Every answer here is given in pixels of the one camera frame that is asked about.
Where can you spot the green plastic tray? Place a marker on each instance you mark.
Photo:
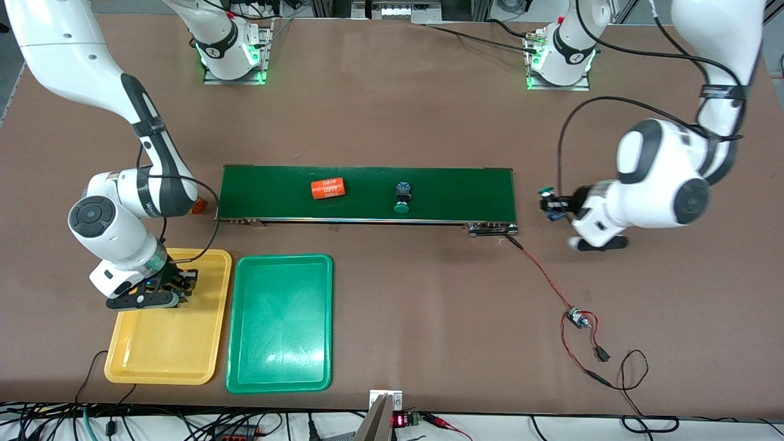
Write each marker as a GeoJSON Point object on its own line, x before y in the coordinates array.
{"type": "Point", "coordinates": [280, 324]}

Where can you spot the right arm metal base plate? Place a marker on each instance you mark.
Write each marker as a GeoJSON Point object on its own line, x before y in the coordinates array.
{"type": "Point", "coordinates": [267, 55]}

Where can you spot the small speed controller board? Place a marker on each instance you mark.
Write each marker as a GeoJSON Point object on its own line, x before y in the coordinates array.
{"type": "Point", "coordinates": [576, 318]}

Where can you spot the red digit display module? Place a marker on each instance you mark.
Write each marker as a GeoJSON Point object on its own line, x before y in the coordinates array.
{"type": "Point", "coordinates": [399, 421]}

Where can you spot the green push button switch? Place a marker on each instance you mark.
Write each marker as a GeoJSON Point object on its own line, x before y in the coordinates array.
{"type": "Point", "coordinates": [548, 201]}
{"type": "Point", "coordinates": [402, 208]}

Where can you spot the orange black power strip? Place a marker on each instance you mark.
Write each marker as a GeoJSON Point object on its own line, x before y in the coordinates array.
{"type": "Point", "coordinates": [236, 435]}

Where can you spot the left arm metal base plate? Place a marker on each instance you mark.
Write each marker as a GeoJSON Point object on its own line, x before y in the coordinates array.
{"type": "Point", "coordinates": [582, 87]}

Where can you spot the green conveyor belt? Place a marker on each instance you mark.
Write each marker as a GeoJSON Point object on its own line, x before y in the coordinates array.
{"type": "Point", "coordinates": [367, 196]}

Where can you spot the yellow plastic tray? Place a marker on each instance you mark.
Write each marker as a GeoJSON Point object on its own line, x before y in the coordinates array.
{"type": "Point", "coordinates": [177, 343]}

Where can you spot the white background device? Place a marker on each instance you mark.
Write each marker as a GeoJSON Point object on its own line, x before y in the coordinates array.
{"type": "Point", "coordinates": [398, 11]}

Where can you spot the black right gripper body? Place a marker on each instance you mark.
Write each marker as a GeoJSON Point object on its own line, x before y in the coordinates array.
{"type": "Point", "coordinates": [173, 277]}

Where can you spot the small metal bracket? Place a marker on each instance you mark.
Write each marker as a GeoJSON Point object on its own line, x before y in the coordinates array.
{"type": "Point", "coordinates": [395, 401]}

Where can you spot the red alligator clip lead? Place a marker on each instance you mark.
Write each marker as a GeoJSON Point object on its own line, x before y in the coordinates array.
{"type": "Point", "coordinates": [442, 422]}

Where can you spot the orange cylinder white 4680 print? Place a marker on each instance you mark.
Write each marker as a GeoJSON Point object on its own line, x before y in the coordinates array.
{"type": "Point", "coordinates": [199, 207]}
{"type": "Point", "coordinates": [327, 188]}

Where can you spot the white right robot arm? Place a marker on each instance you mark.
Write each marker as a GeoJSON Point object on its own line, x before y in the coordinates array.
{"type": "Point", "coordinates": [61, 55]}

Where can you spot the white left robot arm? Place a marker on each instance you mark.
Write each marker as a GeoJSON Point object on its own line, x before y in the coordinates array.
{"type": "Point", "coordinates": [661, 184]}

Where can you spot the grey wedge camera mount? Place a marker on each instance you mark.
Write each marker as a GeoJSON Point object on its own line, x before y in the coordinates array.
{"type": "Point", "coordinates": [376, 425]}

